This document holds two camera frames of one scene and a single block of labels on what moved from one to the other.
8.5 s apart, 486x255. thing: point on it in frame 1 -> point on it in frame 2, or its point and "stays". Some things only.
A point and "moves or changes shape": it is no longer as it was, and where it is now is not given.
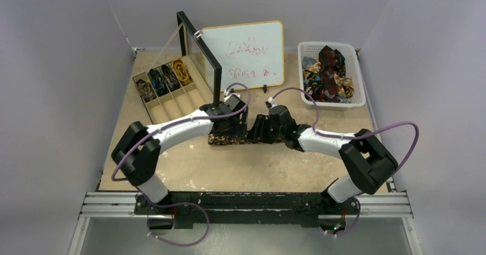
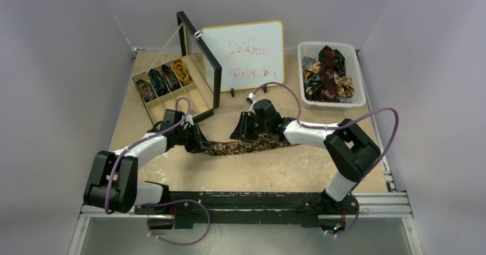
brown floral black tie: (219, 140) moves or changes shape
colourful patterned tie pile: (325, 79) stays
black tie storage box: (189, 83) stays
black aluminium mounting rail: (247, 210) stays
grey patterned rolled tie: (145, 90) stays
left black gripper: (238, 130) -> (199, 143)
